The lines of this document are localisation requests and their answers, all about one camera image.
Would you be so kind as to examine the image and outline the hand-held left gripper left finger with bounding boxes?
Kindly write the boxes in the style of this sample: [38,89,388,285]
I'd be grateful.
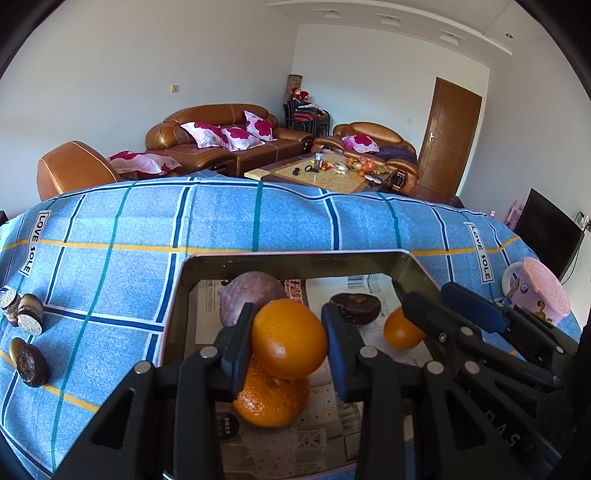
[53,302,256,480]

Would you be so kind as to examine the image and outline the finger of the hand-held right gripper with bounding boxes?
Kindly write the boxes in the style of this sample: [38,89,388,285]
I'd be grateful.
[402,291,564,393]
[441,282,578,356]

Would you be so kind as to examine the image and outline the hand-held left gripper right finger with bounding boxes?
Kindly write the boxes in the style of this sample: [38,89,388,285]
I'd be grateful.
[322,305,546,480]

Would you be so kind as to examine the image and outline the orange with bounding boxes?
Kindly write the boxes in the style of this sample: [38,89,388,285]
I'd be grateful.
[383,307,426,350]
[232,357,311,428]
[250,298,329,380]

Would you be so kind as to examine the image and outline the dark brown passion fruit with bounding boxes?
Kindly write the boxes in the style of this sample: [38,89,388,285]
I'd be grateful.
[329,292,382,325]

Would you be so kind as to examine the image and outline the purple passion fruit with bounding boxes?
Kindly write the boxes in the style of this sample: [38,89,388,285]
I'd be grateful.
[218,271,289,329]

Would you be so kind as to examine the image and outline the pink tin box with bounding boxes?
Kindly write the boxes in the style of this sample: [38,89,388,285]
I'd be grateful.
[157,250,455,480]

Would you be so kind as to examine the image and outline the pink cartoon mug with lid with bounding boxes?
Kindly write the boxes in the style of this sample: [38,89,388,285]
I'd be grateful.
[501,257,571,326]

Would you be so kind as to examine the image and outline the black television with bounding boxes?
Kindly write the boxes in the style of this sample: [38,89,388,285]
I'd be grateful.
[513,188,585,283]

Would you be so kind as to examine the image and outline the blue checked cloth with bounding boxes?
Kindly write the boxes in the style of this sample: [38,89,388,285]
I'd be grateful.
[0,178,583,480]

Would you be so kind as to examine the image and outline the purple blanket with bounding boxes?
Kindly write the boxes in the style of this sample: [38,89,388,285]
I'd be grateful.
[379,145,417,163]

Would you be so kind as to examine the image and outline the brown wooden door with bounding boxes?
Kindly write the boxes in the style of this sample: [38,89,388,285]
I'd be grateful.
[417,77,483,197]

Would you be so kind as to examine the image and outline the coffee table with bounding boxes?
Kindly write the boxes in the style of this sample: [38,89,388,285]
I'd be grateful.
[244,151,394,195]

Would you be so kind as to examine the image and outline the white pillow with red flowers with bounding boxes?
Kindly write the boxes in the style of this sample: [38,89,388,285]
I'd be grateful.
[243,110,279,142]
[221,126,265,151]
[180,121,230,150]
[107,150,184,175]
[342,134,380,153]

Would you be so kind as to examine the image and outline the brown leather loveseat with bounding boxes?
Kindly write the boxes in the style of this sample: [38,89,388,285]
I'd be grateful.
[332,122,420,195]

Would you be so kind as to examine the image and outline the long brown leather sofa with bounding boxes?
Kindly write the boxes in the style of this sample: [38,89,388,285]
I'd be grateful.
[145,104,315,178]

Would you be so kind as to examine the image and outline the stacked black chairs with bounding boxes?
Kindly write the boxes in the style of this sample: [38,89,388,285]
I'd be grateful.
[283,98,332,136]

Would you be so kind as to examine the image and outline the brown leather armchair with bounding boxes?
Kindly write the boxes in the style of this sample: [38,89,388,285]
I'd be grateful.
[37,141,123,201]

